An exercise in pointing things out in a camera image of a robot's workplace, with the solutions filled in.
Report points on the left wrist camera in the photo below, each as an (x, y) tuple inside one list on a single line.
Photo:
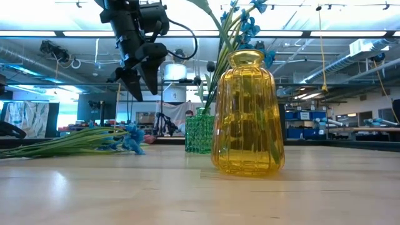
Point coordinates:
[(154, 17)]

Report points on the green glass vase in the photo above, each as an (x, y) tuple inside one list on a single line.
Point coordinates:
[(198, 134)]

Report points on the yellow glass vase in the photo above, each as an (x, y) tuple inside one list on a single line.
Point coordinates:
[(247, 125)]

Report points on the ceiling light strip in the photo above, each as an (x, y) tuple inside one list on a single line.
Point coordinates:
[(87, 33)]

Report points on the black monitor panel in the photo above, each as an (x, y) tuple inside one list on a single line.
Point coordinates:
[(93, 106)]

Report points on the black tripod robot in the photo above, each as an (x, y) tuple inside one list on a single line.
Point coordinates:
[(164, 123)]

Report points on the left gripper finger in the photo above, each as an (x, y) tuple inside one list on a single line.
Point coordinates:
[(153, 62), (129, 79)]

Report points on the black hanging camera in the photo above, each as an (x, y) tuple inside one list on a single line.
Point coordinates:
[(54, 50)]

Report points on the blue storage bin shelf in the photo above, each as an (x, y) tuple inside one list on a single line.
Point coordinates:
[(312, 133)]

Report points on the white draped sheet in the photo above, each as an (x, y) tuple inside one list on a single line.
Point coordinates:
[(178, 109)]

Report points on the leaf print curtain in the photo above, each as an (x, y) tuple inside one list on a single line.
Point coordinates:
[(28, 118)]

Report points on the dark purple artificial tulip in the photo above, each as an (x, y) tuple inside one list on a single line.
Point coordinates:
[(197, 80), (211, 66)]

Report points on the person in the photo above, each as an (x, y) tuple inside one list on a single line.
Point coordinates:
[(189, 113)]

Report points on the silver ventilation duct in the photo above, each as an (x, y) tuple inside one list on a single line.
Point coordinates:
[(337, 62)]

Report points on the red artificial tulip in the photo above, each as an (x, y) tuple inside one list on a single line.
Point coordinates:
[(149, 139)]

